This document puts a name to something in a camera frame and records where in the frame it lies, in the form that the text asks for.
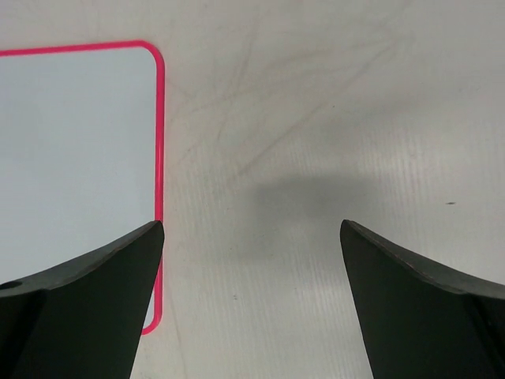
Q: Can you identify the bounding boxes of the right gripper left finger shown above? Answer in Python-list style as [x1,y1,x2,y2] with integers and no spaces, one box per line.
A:
[1,221,164,378]

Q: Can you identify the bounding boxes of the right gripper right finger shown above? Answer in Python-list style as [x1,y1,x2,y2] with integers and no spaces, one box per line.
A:
[340,220,504,378]

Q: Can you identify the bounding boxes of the pink framed whiteboard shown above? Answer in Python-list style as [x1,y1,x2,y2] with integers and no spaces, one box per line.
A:
[0,39,166,336]

